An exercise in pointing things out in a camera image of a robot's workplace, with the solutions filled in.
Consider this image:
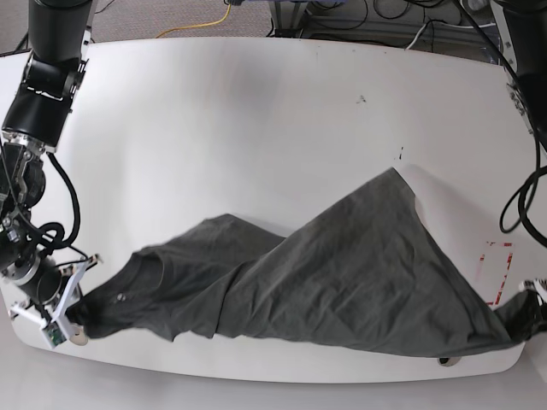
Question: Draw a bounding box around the red tape rectangle marking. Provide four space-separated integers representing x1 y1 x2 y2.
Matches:
473 242 515 308

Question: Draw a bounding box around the right table cable grommet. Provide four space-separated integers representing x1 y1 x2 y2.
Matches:
438 357 461 367

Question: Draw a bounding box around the table cable grommet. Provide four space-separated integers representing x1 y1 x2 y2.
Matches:
438 357 461 367
69 325 89 346

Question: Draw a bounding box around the dark grey t-shirt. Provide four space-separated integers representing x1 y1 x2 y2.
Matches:
68 169 546 358

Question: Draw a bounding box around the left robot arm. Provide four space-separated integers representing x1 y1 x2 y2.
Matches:
454 1 546 246

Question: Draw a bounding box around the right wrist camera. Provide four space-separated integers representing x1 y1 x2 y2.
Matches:
40 323 67 349

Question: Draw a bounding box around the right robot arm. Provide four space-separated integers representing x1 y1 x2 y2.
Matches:
1 1 97 324

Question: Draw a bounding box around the yellow cable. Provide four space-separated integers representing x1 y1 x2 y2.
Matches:
154 0 234 39

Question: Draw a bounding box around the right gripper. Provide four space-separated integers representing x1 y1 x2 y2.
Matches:
9 254 103 329

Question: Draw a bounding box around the left table cable grommet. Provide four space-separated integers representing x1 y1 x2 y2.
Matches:
69 325 89 346

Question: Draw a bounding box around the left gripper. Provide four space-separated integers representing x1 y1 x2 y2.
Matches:
519 279 547 304

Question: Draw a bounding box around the white cable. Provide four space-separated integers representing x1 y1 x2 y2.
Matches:
404 18 437 50

